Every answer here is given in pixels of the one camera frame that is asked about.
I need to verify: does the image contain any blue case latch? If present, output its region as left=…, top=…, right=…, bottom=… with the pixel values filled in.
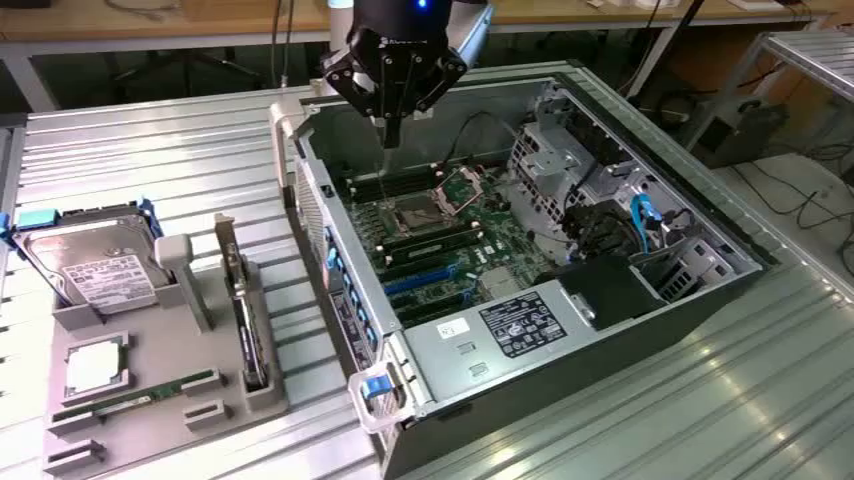
left=357, top=374, right=392, bottom=401

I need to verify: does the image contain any black installed RAM stick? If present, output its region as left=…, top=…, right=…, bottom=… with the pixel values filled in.
left=381, top=223, right=483, bottom=265

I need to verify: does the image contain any green RAM stick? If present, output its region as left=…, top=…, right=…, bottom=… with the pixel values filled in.
left=65, top=371, right=220, bottom=417

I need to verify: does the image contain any green motherboard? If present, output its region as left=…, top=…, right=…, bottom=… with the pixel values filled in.
left=344, top=164, right=568, bottom=327

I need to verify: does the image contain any hanging grey cable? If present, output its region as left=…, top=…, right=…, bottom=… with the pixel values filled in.
left=268, top=0, right=296, bottom=87

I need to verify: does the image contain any metal disk bay cage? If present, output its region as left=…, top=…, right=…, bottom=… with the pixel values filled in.
left=504, top=118, right=606, bottom=244

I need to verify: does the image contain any silver CPU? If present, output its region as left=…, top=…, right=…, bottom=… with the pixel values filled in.
left=64, top=342, right=127, bottom=392

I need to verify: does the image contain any blue wire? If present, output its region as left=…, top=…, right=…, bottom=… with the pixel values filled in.
left=626, top=191, right=666, bottom=257

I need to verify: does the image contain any blue expansion slot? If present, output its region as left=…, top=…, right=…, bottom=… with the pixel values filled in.
left=381, top=263, right=460, bottom=297

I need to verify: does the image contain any graphics card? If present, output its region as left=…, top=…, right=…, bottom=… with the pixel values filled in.
left=212, top=212, right=272, bottom=390

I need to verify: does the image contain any silver hard disk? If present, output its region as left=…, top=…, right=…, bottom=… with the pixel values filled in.
left=12, top=213, right=165, bottom=317

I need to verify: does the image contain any open black PC case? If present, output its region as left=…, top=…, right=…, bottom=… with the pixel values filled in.
left=268, top=59, right=780, bottom=480

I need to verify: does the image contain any wooden desk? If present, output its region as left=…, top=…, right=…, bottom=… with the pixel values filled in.
left=0, top=0, right=839, bottom=114

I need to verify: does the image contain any grey parts rack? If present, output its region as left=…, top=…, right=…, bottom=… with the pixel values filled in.
left=41, top=214, right=293, bottom=477

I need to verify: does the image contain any black wire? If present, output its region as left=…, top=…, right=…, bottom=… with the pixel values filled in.
left=448, top=111, right=516, bottom=164

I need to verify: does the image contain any metal socket cover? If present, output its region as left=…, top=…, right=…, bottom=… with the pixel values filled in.
left=431, top=166, right=487, bottom=215

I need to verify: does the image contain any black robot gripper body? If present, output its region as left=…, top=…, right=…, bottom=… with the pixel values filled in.
left=344, top=0, right=456, bottom=120

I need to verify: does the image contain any CPU socket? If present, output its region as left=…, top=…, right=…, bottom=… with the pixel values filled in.
left=391, top=195, right=447, bottom=235

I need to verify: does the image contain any silver chipset heat sink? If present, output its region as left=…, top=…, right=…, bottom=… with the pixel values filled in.
left=478, top=268, right=523, bottom=297

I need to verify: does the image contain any grey power supply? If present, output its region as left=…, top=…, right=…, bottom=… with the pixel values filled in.
left=402, top=278, right=596, bottom=404

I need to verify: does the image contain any metal slat side table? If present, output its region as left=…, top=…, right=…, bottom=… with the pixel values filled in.
left=683, top=30, right=854, bottom=156

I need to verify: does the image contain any black box on floor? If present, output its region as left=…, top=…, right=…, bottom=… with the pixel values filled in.
left=691, top=98, right=790, bottom=170

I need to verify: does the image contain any black plastic shroud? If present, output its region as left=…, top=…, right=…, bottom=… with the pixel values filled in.
left=551, top=253, right=670, bottom=332

